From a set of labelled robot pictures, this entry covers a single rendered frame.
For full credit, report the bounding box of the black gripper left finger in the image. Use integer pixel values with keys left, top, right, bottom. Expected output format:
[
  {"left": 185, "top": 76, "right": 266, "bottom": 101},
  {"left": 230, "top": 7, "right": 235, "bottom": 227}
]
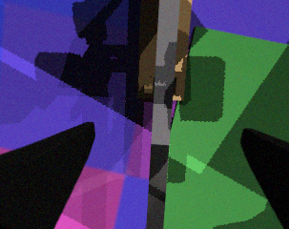
[{"left": 0, "top": 122, "right": 95, "bottom": 229}]

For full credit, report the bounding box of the red putter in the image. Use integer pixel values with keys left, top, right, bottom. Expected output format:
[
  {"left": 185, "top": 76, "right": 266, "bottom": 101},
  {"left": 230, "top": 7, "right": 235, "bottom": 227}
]
[{"left": 146, "top": 0, "right": 180, "bottom": 229}]

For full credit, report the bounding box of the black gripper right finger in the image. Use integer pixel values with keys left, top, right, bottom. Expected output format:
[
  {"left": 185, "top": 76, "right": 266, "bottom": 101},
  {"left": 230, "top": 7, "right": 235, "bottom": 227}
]
[{"left": 239, "top": 128, "right": 289, "bottom": 229}]

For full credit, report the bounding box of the green flat mat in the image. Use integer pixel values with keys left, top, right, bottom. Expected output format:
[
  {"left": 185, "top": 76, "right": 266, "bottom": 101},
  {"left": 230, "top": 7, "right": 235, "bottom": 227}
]
[{"left": 163, "top": 27, "right": 289, "bottom": 229}]

